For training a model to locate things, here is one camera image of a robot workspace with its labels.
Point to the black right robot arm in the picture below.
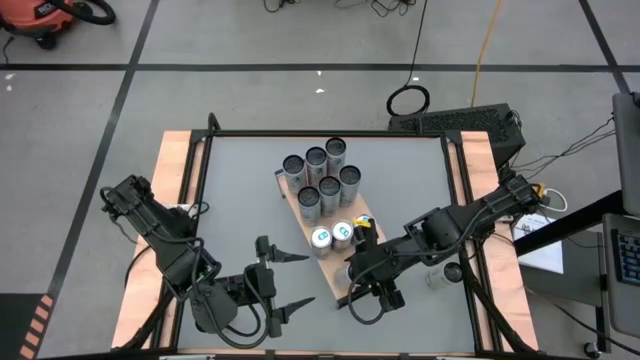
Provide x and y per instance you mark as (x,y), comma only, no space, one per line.
(450,227)

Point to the black desk leg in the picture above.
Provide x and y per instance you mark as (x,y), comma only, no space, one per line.
(570,224)

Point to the black caster wheel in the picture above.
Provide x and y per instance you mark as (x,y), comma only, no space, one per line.
(591,348)

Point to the Celsius peach vibe can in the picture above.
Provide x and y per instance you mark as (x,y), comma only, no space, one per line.
(294,170)
(315,165)
(335,155)

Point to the black aluminium table frame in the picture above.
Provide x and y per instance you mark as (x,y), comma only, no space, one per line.
(325,133)

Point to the black orange striped mat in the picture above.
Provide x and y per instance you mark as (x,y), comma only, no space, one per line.
(12,325)

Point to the grey desk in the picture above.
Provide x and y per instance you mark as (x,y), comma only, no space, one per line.
(627,150)

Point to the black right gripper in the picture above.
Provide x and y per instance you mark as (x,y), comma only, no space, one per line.
(372,265)

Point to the yellow power plug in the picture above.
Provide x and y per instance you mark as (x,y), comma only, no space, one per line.
(539,190)

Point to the black keyboard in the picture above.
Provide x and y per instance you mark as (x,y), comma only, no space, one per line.
(630,257)

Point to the Celsius arctic vibe can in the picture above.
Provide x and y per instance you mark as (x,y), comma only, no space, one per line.
(350,180)
(309,200)
(330,190)

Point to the white paper sheet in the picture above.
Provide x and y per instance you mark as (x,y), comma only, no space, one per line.
(547,255)

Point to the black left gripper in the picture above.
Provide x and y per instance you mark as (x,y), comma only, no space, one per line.
(260,285)

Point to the black computer case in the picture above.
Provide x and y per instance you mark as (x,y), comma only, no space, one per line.
(460,122)

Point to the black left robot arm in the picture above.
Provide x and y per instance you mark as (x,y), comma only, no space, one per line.
(165,235)

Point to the orange shop vacuum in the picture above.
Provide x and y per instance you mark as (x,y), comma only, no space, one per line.
(35,17)

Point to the wooden shelf with black frame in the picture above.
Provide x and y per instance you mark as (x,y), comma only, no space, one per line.
(325,270)

